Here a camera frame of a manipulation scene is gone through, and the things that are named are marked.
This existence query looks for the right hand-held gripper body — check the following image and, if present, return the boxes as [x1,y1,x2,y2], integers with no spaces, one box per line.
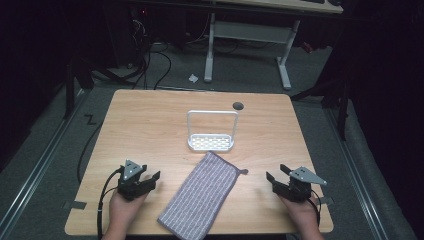
[271,166,328,203]

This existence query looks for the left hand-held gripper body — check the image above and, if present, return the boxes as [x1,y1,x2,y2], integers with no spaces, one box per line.
[116,159,156,202]

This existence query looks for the purple striped cloth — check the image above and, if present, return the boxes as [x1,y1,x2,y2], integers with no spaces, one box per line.
[156,150,249,240]

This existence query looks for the white towel rack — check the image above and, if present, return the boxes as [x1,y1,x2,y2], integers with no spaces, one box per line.
[186,109,240,153]

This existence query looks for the person's left hand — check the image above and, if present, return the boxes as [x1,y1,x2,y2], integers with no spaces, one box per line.
[108,190,149,235]

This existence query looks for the person's right hand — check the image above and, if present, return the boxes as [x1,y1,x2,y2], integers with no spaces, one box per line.
[279,195,322,235]

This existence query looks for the black metal stand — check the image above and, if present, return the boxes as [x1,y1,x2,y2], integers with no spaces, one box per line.
[290,76,351,141]
[62,56,134,120]

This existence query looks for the white-legged desk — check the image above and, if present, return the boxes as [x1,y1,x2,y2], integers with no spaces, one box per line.
[131,0,345,91]

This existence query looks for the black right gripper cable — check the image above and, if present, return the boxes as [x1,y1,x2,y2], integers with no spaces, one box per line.
[306,189,322,228]

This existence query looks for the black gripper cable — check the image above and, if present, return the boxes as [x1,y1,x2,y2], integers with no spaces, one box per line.
[96,167,125,240]
[306,189,322,228]

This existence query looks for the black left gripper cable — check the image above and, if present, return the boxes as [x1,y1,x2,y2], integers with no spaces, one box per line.
[96,167,125,240]

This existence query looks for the black floor cables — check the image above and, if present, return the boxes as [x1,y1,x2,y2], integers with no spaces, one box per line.
[114,18,173,91]

